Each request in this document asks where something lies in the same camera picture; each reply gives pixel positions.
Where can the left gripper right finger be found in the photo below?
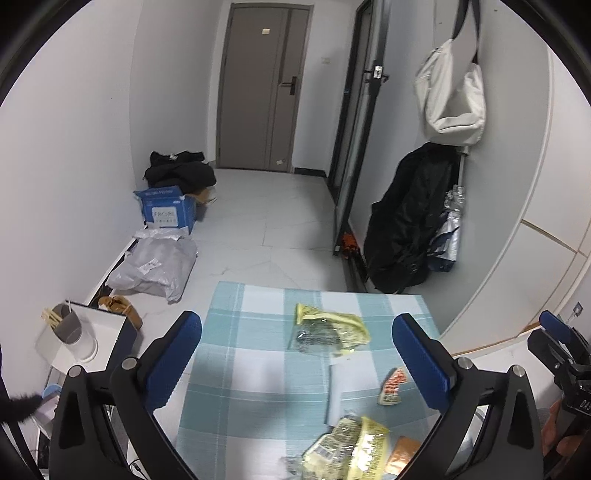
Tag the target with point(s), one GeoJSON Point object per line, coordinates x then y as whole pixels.
{"type": "Point", "coordinates": [488, 426]}

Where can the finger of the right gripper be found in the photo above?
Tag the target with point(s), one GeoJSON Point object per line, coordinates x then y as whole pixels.
{"type": "Point", "coordinates": [555, 327]}

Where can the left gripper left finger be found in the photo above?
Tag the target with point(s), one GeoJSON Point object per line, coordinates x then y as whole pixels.
{"type": "Point", "coordinates": [83, 444]}

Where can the orange packet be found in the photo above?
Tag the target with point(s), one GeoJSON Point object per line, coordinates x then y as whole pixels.
{"type": "Point", "coordinates": [404, 450]}

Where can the red white triangular wrapper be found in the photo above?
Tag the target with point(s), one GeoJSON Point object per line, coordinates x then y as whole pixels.
{"type": "Point", "coordinates": [390, 388]}

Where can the yellow snack wrapper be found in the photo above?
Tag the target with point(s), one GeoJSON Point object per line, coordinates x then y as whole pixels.
{"type": "Point", "coordinates": [327, 333]}
{"type": "Point", "coordinates": [355, 449]}

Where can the person's left forearm black sleeve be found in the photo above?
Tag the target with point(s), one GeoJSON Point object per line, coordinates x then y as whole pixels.
{"type": "Point", "coordinates": [17, 409]}

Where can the person's right hand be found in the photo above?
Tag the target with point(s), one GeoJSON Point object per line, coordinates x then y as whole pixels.
{"type": "Point", "coordinates": [565, 447]}

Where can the white cabinet with wood trim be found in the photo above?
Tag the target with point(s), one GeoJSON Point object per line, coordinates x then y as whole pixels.
{"type": "Point", "coordinates": [528, 203]}

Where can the white open box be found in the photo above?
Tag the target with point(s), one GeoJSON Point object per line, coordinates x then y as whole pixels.
{"type": "Point", "coordinates": [114, 333]}

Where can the grey cup with chopsticks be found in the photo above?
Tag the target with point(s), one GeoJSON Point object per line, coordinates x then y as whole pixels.
{"type": "Point", "coordinates": [69, 329]}

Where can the silver folded umbrella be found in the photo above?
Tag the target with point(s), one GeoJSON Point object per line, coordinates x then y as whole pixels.
{"type": "Point", "coordinates": [444, 249]}

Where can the grey plastic mailer bags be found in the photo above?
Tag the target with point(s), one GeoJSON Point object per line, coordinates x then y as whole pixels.
{"type": "Point", "coordinates": [159, 263]}

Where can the black hanging coat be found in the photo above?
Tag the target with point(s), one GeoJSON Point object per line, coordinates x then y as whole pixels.
{"type": "Point", "coordinates": [406, 219]}

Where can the white paper strip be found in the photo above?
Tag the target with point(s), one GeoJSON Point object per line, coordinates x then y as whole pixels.
{"type": "Point", "coordinates": [334, 407]}

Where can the teal plaid tablecloth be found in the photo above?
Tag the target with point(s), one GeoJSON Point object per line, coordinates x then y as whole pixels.
{"type": "Point", "coordinates": [252, 401]}

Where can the blue cardboard box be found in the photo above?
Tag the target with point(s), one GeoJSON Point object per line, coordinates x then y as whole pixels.
{"type": "Point", "coordinates": [167, 207]}

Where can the brown cardboard box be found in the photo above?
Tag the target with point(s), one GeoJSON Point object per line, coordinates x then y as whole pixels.
{"type": "Point", "coordinates": [204, 196]}

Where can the white hanging bag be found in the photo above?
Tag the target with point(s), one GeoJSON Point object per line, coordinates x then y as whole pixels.
{"type": "Point", "coordinates": [450, 90]}

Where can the black clothes pile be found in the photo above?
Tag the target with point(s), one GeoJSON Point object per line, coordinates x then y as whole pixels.
{"type": "Point", "coordinates": [186, 170]}

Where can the grey-brown door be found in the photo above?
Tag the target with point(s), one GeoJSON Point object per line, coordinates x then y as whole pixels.
{"type": "Point", "coordinates": [261, 67]}

